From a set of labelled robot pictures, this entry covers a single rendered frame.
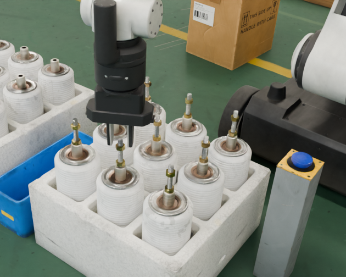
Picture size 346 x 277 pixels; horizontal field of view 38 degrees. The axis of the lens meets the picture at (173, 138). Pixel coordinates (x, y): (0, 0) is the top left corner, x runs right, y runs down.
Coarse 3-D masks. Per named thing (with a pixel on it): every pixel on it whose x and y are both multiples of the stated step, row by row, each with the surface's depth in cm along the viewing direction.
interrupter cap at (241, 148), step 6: (222, 138) 113; (240, 138) 113; (216, 144) 111; (222, 144) 111; (240, 144) 112; (246, 144) 111; (216, 150) 109; (222, 150) 109; (228, 150) 110; (234, 150) 110; (240, 150) 109; (246, 150) 109; (228, 156) 108; (234, 156) 108
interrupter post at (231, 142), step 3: (228, 135) 109; (228, 138) 109; (231, 138) 108; (234, 138) 108; (228, 141) 109; (231, 141) 109; (234, 141) 109; (228, 144) 109; (231, 144) 109; (234, 144) 109; (228, 147) 110; (231, 147) 110; (234, 147) 110
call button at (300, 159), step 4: (296, 152) 97; (300, 152) 97; (304, 152) 97; (292, 156) 96; (296, 156) 96; (300, 156) 96; (304, 156) 96; (308, 156) 96; (292, 160) 96; (296, 160) 95; (300, 160) 95; (304, 160) 95; (308, 160) 95; (312, 160) 95; (296, 164) 95; (300, 164) 94; (304, 164) 94; (308, 164) 94
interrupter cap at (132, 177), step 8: (112, 168) 102; (128, 168) 102; (104, 176) 99; (112, 176) 100; (128, 176) 100; (136, 176) 100; (104, 184) 98; (112, 184) 98; (120, 184) 98; (128, 184) 98
